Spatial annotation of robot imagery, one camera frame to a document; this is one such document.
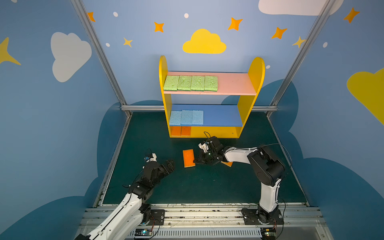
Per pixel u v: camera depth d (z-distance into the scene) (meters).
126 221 0.50
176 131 1.04
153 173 0.64
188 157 0.93
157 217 0.73
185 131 1.09
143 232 0.71
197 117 0.99
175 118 0.98
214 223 0.73
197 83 0.77
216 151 0.78
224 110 1.06
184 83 0.77
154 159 0.77
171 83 0.77
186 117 0.99
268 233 0.72
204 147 0.89
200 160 0.83
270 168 0.52
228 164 0.93
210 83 0.77
